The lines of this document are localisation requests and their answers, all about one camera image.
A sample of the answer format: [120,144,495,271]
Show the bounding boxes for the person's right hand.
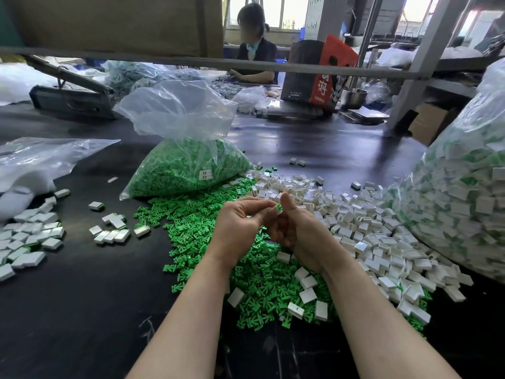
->
[267,192,350,275]

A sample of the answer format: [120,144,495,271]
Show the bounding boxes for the person's left hand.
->
[207,195,279,270]

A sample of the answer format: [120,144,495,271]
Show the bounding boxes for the pile of green parts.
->
[134,176,431,332]

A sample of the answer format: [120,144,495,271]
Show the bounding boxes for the pile of white plastic caps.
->
[227,165,474,324]

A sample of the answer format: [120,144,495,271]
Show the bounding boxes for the pile of assembled white pieces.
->
[0,188,70,283]

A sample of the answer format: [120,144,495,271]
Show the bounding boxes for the person's right forearm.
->
[322,255,461,379]

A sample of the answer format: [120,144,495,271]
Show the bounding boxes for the person's left forearm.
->
[126,255,238,379]

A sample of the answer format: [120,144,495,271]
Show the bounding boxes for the bag of green clips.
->
[114,79,254,201]

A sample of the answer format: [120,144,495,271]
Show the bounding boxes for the large bag of white caps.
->
[392,59,505,285]

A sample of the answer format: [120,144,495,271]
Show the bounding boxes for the clear bag of pale parts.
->
[103,61,238,99]

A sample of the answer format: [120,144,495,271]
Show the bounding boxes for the white paper sheets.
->
[339,106,391,125]

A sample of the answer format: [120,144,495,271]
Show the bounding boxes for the crumpled white plastic bag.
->
[233,85,273,115]

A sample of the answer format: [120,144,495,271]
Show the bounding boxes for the metal bowl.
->
[342,88,369,109]

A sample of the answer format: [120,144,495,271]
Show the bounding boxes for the black and red box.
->
[281,35,360,114]

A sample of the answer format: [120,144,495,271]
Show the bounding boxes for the cardboard box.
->
[409,102,460,147]

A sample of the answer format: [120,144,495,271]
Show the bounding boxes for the black table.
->
[0,75,505,379]

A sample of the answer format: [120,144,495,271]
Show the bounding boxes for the empty clear plastic bag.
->
[0,138,121,222]

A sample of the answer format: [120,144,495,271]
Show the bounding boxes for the white bags on shelf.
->
[377,45,484,68]

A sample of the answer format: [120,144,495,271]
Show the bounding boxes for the brown board panel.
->
[0,0,225,57]

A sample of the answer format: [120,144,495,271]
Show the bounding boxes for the white plastic sheet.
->
[0,63,56,106]

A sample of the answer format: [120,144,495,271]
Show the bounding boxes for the grey metal shelf frame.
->
[0,0,505,135]

